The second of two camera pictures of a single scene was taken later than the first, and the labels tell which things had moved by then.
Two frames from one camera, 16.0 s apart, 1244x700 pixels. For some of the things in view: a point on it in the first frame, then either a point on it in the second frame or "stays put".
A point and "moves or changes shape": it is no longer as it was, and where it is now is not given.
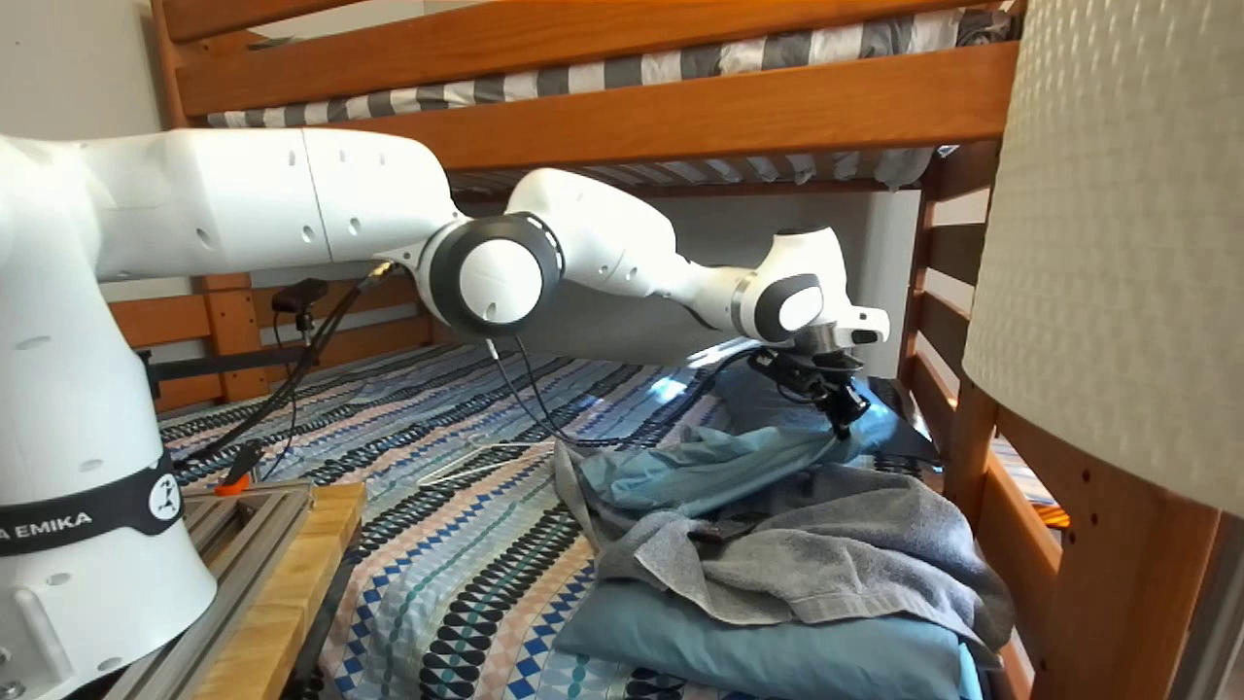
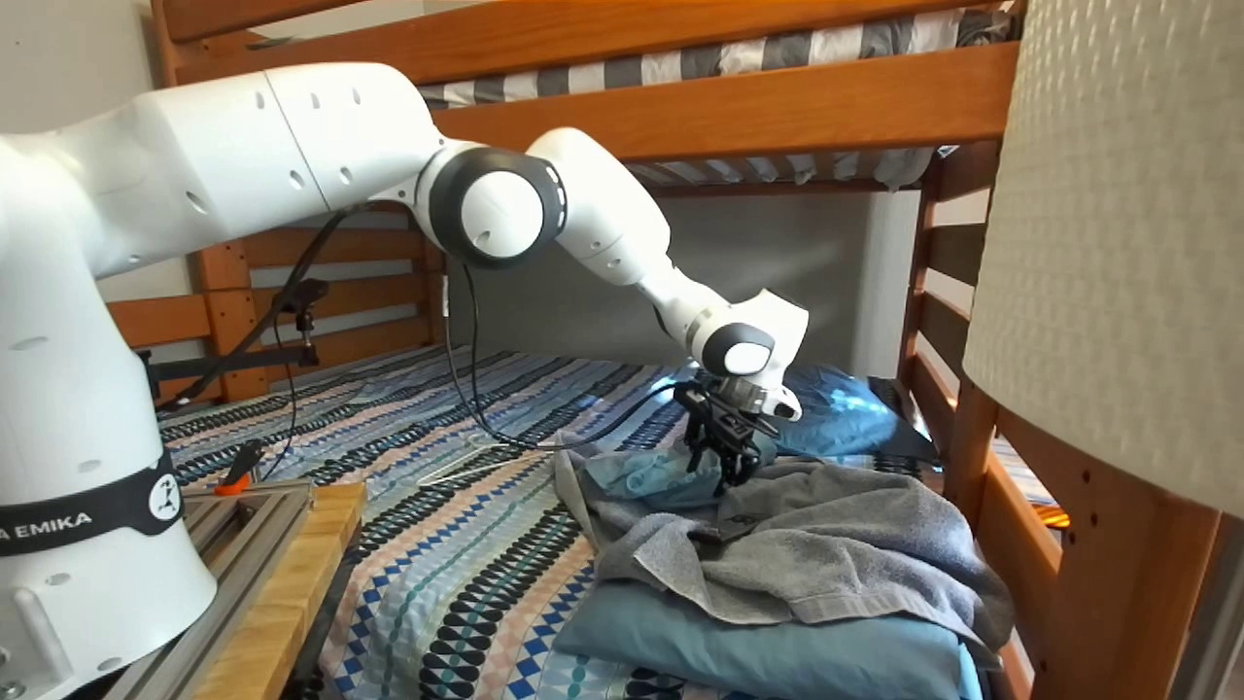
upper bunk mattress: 716,163 stays put
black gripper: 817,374 → 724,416
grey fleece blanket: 827,546 stays put
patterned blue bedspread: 454,448 stays put
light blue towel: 646,473 moves or changes shape
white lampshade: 1111,302 stays put
